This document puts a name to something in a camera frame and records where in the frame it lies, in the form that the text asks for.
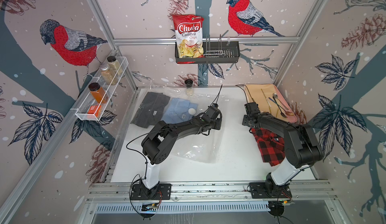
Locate light blue shirt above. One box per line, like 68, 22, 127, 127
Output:
161, 98, 198, 124

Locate gold chopstick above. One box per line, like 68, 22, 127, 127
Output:
261, 88, 273, 116

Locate clear acrylic wall shelf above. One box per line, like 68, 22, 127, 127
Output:
75, 56, 128, 122

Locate small orange box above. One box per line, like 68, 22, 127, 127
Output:
87, 104, 103, 118

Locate red black plaid shirt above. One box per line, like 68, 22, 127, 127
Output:
250, 128, 285, 166

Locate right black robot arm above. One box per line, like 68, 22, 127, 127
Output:
242, 102, 323, 197

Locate red cassava chips bag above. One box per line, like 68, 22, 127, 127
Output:
172, 15, 204, 64

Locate spice jar on table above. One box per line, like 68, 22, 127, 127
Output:
185, 79, 194, 96

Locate left camera cable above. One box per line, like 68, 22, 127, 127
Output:
212, 84, 223, 105

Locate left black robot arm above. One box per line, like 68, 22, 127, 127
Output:
141, 103, 222, 191

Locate spice jar black lid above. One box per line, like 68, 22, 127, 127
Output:
107, 56, 123, 75

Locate camera cable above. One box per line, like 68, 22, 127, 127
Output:
212, 84, 223, 105
236, 84, 257, 104

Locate orange spice jar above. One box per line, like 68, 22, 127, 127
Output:
88, 82, 108, 104

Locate clear plastic vacuum bag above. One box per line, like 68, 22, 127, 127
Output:
118, 86, 230, 165

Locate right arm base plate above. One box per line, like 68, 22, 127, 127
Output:
247, 181, 292, 199

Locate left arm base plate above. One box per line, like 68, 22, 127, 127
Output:
130, 182, 172, 200

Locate spice jar silver lid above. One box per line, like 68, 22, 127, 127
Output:
100, 63, 118, 85

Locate silver spoon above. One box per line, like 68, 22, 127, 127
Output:
272, 93, 290, 115

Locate black spoon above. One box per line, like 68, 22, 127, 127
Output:
268, 96, 287, 119

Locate white bag valve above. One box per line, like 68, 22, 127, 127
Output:
188, 108, 196, 116

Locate pink tray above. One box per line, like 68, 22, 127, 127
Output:
272, 86, 298, 123

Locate right camera cable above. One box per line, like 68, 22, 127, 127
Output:
236, 84, 257, 104

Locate black wire wall basket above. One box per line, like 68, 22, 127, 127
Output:
175, 37, 240, 64

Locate dark grey pinstripe shirt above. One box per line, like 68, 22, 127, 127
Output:
131, 92, 170, 128

